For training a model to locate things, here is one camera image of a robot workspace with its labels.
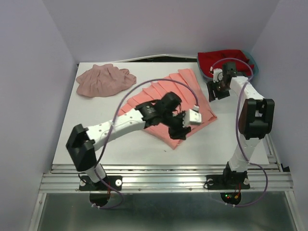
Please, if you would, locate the aluminium rail frame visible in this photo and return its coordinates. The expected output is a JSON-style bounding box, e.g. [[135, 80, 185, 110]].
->
[[28, 89, 299, 231]]

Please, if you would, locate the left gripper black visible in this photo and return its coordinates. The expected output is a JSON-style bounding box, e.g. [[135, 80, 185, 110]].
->
[[161, 110, 191, 141]]

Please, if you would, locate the dusty pink pleated skirt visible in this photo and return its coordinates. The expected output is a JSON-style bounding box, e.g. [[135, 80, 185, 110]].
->
[[76, 64, 137, 98]]

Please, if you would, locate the blue grey plastic basket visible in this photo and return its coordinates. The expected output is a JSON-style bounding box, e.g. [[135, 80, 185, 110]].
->
[[197, 49, 258, 82]]

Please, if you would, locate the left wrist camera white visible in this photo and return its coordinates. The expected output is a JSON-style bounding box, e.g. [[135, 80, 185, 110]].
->
[[183, 109, 202, 127]]

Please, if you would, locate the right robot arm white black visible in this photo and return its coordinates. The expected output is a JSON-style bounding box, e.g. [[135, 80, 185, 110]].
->
[[204, 58, 275, 190]]

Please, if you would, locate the salmon orange skirt pile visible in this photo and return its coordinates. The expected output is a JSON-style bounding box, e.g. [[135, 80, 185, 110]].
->
[[118, 69, 217, 137]]

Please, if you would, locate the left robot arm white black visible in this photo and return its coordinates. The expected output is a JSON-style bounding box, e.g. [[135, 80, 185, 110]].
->
[[65, 92, 200, 190]]

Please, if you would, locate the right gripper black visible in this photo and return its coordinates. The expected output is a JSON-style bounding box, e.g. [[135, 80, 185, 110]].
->
[[205, 78, 229, 102]]

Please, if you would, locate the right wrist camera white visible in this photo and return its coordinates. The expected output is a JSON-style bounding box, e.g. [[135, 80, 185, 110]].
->
[[213, 68, 223, 82]]

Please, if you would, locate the red garment in basket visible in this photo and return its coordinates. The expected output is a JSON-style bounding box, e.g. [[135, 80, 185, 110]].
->
[[197, 49, 255, 80]]

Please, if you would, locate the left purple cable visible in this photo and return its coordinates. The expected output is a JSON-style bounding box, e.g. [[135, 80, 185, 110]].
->
[[91, 79, 200, 209]]

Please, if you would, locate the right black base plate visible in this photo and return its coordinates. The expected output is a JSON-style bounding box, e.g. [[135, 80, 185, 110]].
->
[[204, 175, 250, 191]]

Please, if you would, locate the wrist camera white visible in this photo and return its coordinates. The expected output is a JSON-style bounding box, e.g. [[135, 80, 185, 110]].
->
[[183, 109, 202, 127], [213, 68, 223, 82]]

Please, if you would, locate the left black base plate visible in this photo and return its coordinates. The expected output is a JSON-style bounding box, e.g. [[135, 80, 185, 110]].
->
[[79, 175, 123, 192]]

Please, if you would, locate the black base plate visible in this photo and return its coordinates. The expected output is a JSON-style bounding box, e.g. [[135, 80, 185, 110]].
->
[[79, 175, 123, 192], [204, 175, 250, 191]]

